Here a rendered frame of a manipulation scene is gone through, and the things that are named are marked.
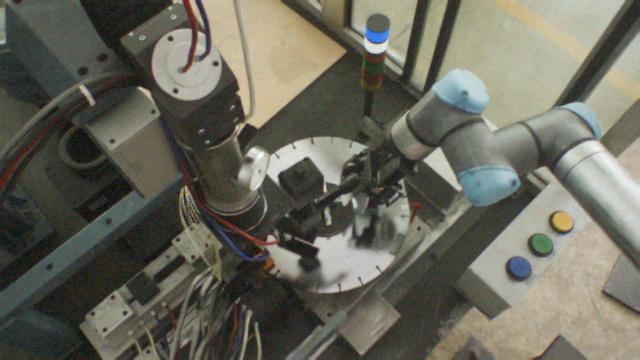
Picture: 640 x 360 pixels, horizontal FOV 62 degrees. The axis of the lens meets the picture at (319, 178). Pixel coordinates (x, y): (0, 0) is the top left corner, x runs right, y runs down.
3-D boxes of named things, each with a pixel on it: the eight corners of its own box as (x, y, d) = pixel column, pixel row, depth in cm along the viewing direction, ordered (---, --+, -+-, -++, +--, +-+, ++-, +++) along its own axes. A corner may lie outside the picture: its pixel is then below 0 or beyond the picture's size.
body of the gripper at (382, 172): (349, 197, 92) (390, 160, 84) (349, 158, 98) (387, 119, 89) (386, 210, 95) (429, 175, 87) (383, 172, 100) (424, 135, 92)
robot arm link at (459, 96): (470, 110, 73) (442, 61, 77) (420, 153, 81) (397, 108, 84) (504, 110, 78) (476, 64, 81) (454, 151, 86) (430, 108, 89)
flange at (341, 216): (364, 213, 106) (365, 208, 104) (321, 247, 103) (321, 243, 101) (329, 173, 110) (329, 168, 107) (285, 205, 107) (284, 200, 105)
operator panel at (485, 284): (529, 205, 128) (553, 178, 114) (568, 237, 124) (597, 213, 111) (452, 286, 120) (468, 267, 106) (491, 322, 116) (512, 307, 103)
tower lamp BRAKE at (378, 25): (376, 20, 104) (378, 9, 101) (393, 34, 102) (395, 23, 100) (360, 33, 102) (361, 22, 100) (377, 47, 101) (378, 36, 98)
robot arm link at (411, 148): (403, 102, 86) (443, 120, 89) (386, 119, 89) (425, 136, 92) (407, 138, 82) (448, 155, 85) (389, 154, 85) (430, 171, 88)
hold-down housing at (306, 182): (310, 200, 94) (306, 144, 76) (326, 222, 92) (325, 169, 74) (284, 217, 92) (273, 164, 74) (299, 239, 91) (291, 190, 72)
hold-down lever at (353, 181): (334, 160, 84) (335, 151, 81) (363, 186, 82) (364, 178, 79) (297, 192, 81) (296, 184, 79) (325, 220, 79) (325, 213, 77)
